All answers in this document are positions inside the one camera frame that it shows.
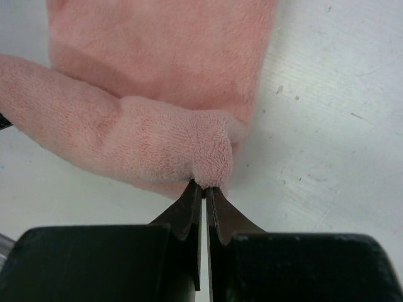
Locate light pink towel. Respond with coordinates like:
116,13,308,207
1,1,277,198

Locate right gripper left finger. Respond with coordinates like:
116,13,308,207
150,180,202,291

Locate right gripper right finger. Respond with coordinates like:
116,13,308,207
205,187,267,301

